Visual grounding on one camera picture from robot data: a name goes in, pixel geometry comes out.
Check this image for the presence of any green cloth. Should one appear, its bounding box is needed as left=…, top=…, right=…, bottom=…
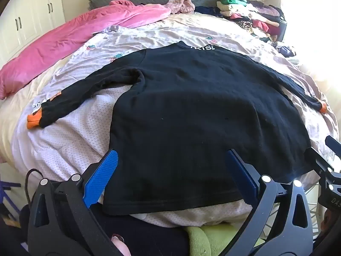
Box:
left=186, top=223, right=265, bottom=256

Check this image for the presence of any pink blanket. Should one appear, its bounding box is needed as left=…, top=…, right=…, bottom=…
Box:
left=0, top=0, right=171, bottom=100

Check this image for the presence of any black cable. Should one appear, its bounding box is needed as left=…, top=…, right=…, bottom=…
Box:
left=25, top=168, right=45, bottom=201

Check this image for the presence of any pink knitted garment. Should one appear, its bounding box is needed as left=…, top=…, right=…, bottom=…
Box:
left=166, top=0, right=197, bottom=15

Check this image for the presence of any sheer white curtain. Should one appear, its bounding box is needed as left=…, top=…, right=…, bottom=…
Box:
left=278, top=0, right=341, bottom=86

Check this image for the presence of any printed pale pink quilt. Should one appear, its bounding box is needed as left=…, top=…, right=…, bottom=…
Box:
left=0, top=13, right=339, bottom=228

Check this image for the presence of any cream wardrobe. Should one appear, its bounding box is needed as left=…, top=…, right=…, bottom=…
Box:
left=0, top=0, right=66, bottom=68

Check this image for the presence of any small dark blue cloth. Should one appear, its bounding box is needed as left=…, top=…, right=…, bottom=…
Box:
left=275, top=44, right=297, bottom=58

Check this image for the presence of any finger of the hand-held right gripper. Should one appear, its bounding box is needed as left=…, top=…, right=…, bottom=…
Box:
left=325, top=135, right=341, bottom=157
left=306, top=147, right=334, bottom=177

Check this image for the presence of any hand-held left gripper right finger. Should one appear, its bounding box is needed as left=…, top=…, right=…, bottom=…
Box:
left=224, top=148, right=314, bottom=256

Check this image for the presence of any blue metal rack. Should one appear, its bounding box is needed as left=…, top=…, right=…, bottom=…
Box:
left=0, top=175, right=22, bottom=220

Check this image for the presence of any person's left hand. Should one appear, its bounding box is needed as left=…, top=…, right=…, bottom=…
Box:
left=110, top=234, right=131, bottom=256

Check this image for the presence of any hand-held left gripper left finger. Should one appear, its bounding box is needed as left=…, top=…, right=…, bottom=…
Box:
left=27, top=150, right=131, bottom=256

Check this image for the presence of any black long-sleeve sweater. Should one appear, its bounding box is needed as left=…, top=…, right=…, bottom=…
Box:
left=27, top=41, right=328, bottom=216

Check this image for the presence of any pile of folded clothes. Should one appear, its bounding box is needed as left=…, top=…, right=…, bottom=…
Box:
left=194, top=0, right=289, bottom=44

